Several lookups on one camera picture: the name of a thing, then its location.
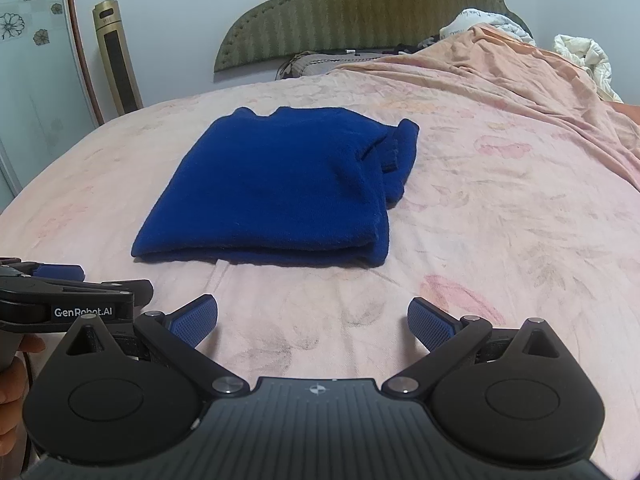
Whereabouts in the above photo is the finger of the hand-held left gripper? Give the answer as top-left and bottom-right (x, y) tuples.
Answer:
(65, 279), (154, 312)
(0, 257), (86, 287)

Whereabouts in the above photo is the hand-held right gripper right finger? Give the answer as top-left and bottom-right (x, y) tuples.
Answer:
(381, 297), (572, 400)

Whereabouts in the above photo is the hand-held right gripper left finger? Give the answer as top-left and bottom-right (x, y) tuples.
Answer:
(65, 294), (251, 400)

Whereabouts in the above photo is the blue beaded sweater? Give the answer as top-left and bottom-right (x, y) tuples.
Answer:
(131, 106), (420, 267)

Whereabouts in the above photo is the person's left hand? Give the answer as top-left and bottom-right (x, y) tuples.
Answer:
(0, 335), (47, 456)

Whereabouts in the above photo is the pink floral bed blanket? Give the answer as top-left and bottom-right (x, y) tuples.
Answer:
(0, 25), (640, 476)

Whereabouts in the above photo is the frosted glass sliding door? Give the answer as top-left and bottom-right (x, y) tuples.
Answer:
(0, 0), (106, 211)

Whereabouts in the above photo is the gold tower fan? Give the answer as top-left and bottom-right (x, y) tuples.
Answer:
(91, 0), (145, 116)

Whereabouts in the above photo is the black cloth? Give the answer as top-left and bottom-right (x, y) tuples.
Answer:
(385, 35), (441, 56)

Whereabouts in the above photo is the brown grey pillow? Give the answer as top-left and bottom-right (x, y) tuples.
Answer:
(277, 50), (418, 78)

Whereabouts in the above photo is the white printed quilt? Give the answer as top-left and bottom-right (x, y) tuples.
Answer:
(439, 8), (533, 43)

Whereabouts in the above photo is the cream crumpled quilt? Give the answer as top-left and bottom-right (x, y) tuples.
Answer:
(552, 34), (623, 103)

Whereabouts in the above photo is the green padded headboard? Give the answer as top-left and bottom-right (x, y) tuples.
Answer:
(214, 0), (533, 72)

